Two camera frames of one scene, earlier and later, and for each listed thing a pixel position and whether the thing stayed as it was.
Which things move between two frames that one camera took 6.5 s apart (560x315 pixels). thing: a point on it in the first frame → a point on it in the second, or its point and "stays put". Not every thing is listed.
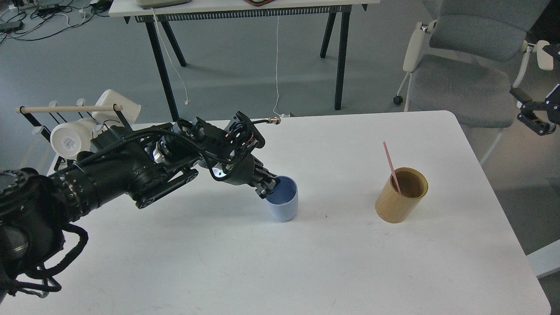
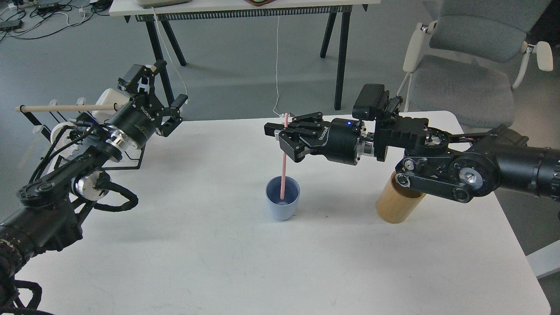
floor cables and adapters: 29,20 stays put
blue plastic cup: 283,202 stays put
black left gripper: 244,169 → 139,117
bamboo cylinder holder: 391,207 stays put
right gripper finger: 540,117 → 337,140
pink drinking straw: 393,168 → 283,162
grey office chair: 470,59 stays put
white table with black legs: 165,11 stays put
